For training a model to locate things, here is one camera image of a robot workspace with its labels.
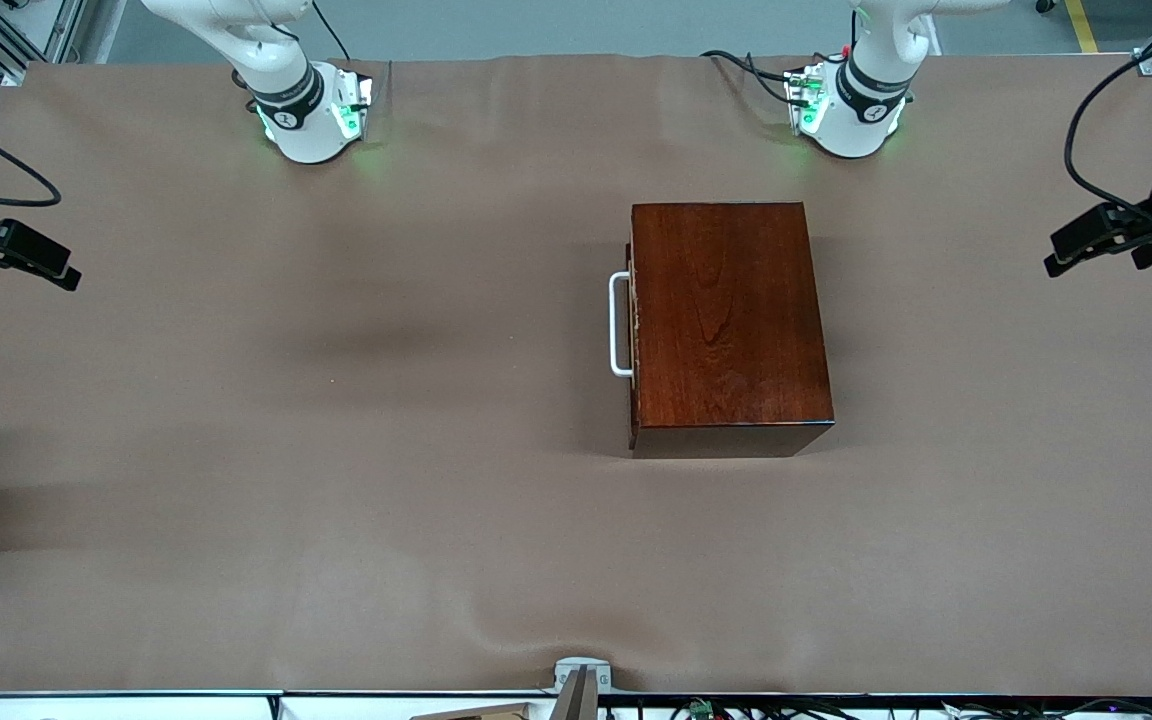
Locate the aluminium frame structure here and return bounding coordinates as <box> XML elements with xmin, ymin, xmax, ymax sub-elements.
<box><xmin>0</xmin><ymin>0</ymin><xmax>117</xmax><ymax>86</ymax></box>

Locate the dark red-brown wooden cabinet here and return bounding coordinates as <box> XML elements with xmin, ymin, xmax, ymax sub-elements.
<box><xmin>629</xmin><ymin>202</ymin><xmax>834</xmax><ymax>459</ymax></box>

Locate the grey metal camera bracket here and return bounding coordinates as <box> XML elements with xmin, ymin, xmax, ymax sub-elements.
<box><xmin>550</xmin><ymin>656</ymin><xmax>614</xmax><ymax>720</ymax></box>

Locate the white metal drawer handle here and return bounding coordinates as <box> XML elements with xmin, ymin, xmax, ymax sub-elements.
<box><xmin>609</xmin><ymin>271</ymin><xmax>635</xmax><ymax>379</ymax></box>

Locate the brown table cover cloth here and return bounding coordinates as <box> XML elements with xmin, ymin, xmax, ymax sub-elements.
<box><xmin>0</xmin><ymin>52</ymin><xmax>1152</xmax><ymax>698</ymax></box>

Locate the black base cable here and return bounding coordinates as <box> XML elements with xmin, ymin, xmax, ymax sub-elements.
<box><xmin>701</xmin><ymin>48</ymin><xmax>842</xmax><ymax>106</ymax></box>
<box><xmin>312</xmin><ymin>0</ymin><xmax>355</xmax><ymax>63</ymax></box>

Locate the tan wooden board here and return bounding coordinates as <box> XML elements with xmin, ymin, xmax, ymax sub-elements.
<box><xmin>409</xmin><ymin>702</ymin><xmax>537</xmax><ymax>720</ymax></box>

